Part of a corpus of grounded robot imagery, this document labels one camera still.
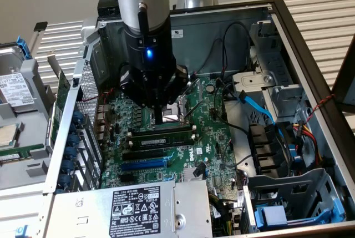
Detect grey metal disk bay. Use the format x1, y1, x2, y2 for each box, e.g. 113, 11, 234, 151
231, 20, 308, 119

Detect long black expansion slot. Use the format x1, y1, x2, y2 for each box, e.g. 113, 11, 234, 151
121, 148, 166, 162

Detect yellow red power wires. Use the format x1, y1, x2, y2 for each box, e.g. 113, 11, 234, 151
292, 120, 327, 170

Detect green motherboard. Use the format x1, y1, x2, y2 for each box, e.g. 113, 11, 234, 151
99, 75, 245, 191

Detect grey power supply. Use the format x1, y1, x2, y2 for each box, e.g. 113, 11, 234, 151
48, 179, 214, 238

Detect thin red black wire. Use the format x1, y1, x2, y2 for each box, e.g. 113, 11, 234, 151
83, 88, 115, 128

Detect thick black wire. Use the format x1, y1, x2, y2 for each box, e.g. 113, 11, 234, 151
222, 21, 252, 79

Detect silver socket cover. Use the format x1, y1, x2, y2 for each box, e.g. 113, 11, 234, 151
181, 78, 204, 118

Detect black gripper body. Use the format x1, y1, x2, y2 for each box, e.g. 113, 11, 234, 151
123, 17, 178, 109

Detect green RAM stick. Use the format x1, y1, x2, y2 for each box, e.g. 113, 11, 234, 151
0, 143, 45, 164
128, 130, 195, 149

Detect RAM slot with white latches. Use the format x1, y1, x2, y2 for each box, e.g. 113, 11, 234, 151
126, 125, 198, 139
125, 135, 199, 152

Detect red black twisted wire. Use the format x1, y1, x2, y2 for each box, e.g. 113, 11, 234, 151
304, 93, 337, 129

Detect dark brown panel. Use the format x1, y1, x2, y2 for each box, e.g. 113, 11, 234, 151
331, 34, 355, 114

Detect silver hard disk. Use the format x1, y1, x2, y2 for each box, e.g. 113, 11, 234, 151
0, 47, 38, 114

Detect black box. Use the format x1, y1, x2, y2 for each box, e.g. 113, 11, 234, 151
97, 0, 120, 19

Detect black yellow wire bundle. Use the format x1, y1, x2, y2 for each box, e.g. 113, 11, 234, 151
209, 192, 245, 238

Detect metal disk bay, blue rails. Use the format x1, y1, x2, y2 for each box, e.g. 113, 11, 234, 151
240, 167, 348, 235

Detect blue expansion slot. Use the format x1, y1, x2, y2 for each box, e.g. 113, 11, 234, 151
120, 158, 168, 171

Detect metal strip with black cap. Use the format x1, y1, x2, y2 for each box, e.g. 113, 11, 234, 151
27, 21, 48, 54

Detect blue plastic disk bracket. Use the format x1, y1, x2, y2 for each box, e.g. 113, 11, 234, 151
16, 35, 31, 62

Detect black fan shroud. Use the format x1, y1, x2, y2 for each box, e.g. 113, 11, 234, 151
247, 122, 291, 179

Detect thin steel locking lever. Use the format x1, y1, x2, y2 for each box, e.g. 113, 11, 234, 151
163, 114, 191, 124

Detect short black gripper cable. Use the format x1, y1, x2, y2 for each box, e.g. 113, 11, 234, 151
138, 2, 148, 49

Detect CPU socket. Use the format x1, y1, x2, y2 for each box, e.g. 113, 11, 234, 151
149, 104, 192, 128

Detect black SATA plug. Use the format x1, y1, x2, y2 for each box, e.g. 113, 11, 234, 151
193, 163, 207, 179

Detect grey metal PC case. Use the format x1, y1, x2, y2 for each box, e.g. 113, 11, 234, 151
43, 0, 355, 238

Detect green graphics card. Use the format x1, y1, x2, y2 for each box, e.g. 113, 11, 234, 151
45, 50, 72, 143

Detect blue SATA wire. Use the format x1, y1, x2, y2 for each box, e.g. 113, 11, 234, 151
237, 89, 285, 138

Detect silver CPU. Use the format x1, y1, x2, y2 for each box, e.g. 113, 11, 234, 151
0, 123, 18, 149

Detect silver chipset heatsink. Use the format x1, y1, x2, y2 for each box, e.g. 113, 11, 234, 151
181, 166, 201, 183

